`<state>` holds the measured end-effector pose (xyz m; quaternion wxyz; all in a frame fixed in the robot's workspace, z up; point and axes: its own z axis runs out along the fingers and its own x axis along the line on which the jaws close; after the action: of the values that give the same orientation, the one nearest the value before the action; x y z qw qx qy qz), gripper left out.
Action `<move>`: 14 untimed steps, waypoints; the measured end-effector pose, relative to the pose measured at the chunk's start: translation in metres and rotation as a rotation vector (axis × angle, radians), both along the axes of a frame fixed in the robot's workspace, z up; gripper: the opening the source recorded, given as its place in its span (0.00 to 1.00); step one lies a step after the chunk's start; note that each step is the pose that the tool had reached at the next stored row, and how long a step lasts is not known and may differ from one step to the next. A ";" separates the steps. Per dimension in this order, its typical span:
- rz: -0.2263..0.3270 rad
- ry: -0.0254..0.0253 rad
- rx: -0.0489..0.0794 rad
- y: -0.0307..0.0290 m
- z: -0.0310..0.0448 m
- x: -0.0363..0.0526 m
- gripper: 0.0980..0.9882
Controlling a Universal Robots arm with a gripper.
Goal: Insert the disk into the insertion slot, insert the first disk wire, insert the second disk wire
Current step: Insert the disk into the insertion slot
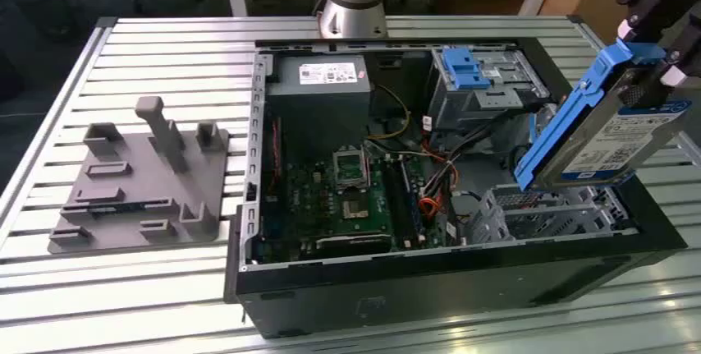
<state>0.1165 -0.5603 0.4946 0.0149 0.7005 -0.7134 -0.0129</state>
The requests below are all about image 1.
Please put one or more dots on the grey parts rack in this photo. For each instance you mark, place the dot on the grey parts rack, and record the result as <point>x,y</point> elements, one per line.
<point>142,189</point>

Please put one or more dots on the RAM stick on rack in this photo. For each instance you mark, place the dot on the RAM stick on rack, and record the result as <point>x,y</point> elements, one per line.
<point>114,209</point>

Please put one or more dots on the metal disk bay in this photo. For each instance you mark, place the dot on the metal disk bay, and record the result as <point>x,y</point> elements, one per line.
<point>547,218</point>

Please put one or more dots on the green motherboard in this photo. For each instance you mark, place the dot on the green motherboard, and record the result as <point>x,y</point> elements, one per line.
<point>311,206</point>

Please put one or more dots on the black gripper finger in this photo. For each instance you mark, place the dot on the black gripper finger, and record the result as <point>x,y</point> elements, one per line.
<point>641,91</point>
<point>686,42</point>

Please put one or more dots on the CPU socket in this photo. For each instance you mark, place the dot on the CPU socket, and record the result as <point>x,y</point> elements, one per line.
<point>354,209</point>

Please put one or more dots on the installed RAM stick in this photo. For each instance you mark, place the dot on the installed RAM stick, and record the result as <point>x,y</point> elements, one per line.
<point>411,194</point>

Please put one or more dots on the black RAM slot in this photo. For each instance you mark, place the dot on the black RAM slot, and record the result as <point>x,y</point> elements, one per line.
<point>397,202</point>

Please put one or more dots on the hard disk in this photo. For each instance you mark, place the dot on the hard disk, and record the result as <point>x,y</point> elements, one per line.
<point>602,144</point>

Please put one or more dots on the black graphics card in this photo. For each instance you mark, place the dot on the black graphics card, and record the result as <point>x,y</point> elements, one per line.
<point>350,244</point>

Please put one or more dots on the blue drive cage latch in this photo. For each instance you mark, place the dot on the blue drive cage latch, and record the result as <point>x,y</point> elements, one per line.
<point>465,70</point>

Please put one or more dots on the metal drive cage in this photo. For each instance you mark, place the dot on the metal drive cage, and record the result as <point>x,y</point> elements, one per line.
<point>486,103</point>

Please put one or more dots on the black open PC case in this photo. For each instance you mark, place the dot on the black open PC case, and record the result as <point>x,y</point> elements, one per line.
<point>415,288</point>

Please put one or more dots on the grey power supply unit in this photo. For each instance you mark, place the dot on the grey power supply unit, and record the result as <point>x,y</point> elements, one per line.
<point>317,116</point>

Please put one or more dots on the black table corner cap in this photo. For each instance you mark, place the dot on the black table corner cap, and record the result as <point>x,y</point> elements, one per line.
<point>105,22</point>
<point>575,19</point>

